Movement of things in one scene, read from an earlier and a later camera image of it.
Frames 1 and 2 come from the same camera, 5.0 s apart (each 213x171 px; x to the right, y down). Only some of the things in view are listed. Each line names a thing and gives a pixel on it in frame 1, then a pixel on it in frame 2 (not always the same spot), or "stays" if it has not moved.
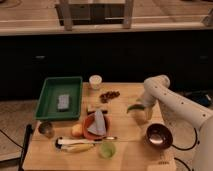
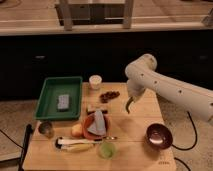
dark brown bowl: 159,136 stays
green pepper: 135,107 → 127,105
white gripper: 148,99 → 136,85
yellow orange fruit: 77,130 stays
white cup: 95,81 stays
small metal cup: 46,128 stays
